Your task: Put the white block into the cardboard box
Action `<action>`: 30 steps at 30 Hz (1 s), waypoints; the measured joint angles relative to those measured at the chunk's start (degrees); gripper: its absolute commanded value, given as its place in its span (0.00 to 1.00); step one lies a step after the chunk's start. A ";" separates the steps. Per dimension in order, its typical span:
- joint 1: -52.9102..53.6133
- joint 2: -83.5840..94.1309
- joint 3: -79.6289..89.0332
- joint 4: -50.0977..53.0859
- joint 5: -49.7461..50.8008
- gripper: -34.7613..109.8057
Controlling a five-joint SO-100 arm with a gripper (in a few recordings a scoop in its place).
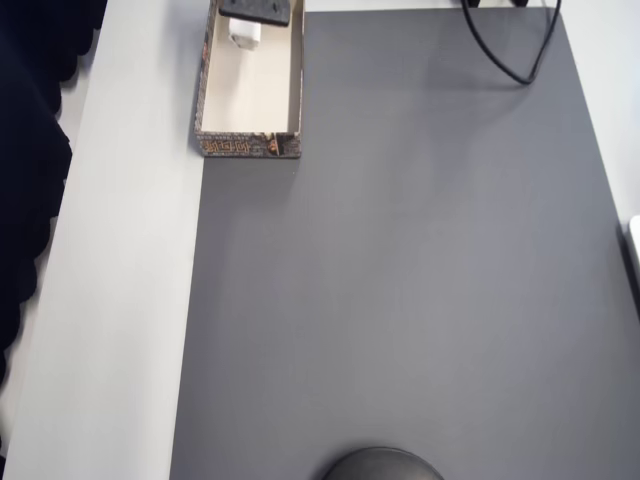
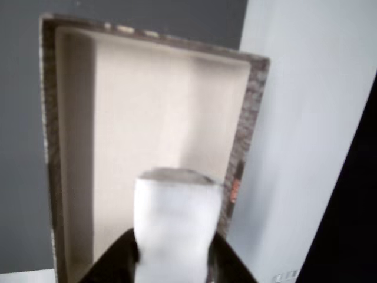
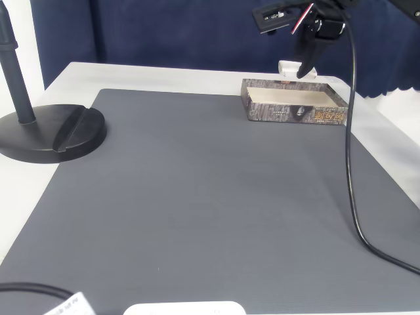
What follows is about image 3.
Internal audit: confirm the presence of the white rectangular block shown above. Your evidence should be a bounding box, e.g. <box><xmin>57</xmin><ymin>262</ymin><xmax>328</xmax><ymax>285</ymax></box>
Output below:
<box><xmin>278</xmin><ymin>60</ymin><xmax>318</xmax><ymax>80</ymax></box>

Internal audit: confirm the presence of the patterned open cardboard box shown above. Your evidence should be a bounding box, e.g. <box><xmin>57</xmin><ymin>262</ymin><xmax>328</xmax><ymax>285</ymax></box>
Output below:
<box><xmin>240</xmin><ymin>77</ymin><xmax>349</xmax><ymax>127</ymax></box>

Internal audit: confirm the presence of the dark blue curtain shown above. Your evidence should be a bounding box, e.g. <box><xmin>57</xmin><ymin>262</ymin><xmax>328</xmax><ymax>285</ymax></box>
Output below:
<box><xmin>31</xmin><ymin>0</ymin><xmax>420</xmax><ymax>99</ymax></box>

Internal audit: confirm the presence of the grey rubber mat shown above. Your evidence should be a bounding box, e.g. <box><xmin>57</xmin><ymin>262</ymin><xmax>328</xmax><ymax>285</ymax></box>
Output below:
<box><xmin>0</xmin><ymin>87</ymin><xmax>420</xmax><ymax>314</ymax></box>

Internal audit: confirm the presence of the black round stand base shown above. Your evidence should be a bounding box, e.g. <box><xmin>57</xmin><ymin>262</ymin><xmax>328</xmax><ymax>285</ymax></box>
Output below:
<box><xmin>0</xmin><ymin>0</ymin><xmax>108</xmax><ymax>164</ymax></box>

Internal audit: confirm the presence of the white flat device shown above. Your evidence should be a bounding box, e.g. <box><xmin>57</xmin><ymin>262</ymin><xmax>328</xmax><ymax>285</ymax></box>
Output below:
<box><xmin>123</xmin><ymin>301</ymin><xmax>247</xmax><ymax>315</ymax></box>

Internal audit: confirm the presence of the white printed label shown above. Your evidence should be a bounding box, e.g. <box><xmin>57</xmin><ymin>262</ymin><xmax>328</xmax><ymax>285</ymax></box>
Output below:
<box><xmin>44</xmin><ymin>291</ymin><xmax>96</xmax><ymax>315</ymax></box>

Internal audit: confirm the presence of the red white black servo cable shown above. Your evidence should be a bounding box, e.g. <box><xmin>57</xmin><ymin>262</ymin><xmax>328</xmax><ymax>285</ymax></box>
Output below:
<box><xmin>290</xmin><ymin>2</ymin><xmax>316</xmax><ymax>34</ymax></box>

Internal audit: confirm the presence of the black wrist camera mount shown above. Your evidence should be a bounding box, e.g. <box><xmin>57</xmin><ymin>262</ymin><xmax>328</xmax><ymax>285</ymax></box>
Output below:
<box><xmin>251</xmin><ymin>2</ymin><xmax>296</xmax><ymax>35</ymax></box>

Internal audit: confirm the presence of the black camera cable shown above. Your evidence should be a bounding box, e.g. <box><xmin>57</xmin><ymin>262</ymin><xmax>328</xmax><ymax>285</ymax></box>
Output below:
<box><xmin>341</xmin><ymin>0</ymin><xmax>420</xmax><ymax>276</ymax></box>

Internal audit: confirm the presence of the thin black cable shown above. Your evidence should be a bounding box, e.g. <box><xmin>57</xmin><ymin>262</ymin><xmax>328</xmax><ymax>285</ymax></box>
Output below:
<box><xmin>0</xmin><ymin>281</ymin><xmax>75</xmax><ymax>301</ymax></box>

